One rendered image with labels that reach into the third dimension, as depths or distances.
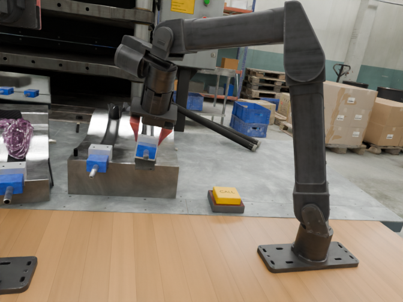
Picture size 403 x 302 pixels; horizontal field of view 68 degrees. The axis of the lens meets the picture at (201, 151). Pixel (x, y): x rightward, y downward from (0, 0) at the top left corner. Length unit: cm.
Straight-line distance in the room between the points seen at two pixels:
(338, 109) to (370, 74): 499
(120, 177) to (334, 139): 401
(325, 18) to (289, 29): 799
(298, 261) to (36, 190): 57
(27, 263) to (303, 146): 50
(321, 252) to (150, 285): 32
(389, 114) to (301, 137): 456
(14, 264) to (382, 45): 926
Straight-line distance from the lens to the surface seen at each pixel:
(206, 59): 156
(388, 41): 952
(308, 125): 55
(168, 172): 74
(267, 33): 54
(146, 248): 60
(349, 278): 67
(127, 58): 64
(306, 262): 64
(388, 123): 513
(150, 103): 64
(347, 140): 469
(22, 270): 57
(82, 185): 77
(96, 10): 151
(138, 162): 78
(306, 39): 52
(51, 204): 75
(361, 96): 461
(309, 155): 56
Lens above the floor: 117
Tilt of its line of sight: 19 degrees down
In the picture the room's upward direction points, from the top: 8 degrees clockwise
